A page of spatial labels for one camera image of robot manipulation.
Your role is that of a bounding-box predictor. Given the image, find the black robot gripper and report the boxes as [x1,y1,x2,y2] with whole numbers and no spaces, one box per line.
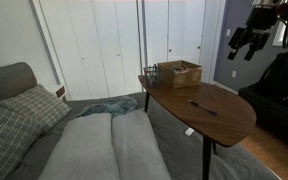
[228,0,285,61]

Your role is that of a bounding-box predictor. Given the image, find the brown cardboard box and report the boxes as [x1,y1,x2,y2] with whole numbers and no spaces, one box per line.
[158,60,202,88]

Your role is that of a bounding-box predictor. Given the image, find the blue ballpoint pen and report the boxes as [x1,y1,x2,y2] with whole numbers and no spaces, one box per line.
[188,100,218,116]

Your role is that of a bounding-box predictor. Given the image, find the black backpack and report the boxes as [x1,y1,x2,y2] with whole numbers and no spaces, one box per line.
[255,52,288,97]

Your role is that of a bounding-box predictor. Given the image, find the wooden oval side table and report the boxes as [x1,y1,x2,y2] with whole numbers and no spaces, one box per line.
[138,75,256,180]

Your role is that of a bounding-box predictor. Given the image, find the grey sofa bed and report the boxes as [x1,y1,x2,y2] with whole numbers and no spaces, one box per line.
[0,61,282,180]

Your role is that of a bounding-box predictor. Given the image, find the blue-grey crumpled cloth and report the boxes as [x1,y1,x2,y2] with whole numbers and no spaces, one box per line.
[77,96,137,117]

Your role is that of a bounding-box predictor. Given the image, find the white closet doors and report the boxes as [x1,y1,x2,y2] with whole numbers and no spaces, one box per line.
[30,0,227,101]

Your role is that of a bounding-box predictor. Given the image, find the light grey folded blanket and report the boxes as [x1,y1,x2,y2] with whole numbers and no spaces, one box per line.
[38,110,171,180]

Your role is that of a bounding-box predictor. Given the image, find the small white nightstand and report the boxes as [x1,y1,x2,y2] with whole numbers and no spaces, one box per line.
[46,85,65,100]

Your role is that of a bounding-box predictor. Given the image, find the plaid grey pillow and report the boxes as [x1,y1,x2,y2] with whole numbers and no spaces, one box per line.
[0,84,71,132]

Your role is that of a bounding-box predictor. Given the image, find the striped grey pillow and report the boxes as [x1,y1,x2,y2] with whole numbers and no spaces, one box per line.
[0,107,43,180]

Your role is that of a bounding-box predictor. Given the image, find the wire mesh pen holder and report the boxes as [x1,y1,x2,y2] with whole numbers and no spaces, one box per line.
[143,64,160,88]

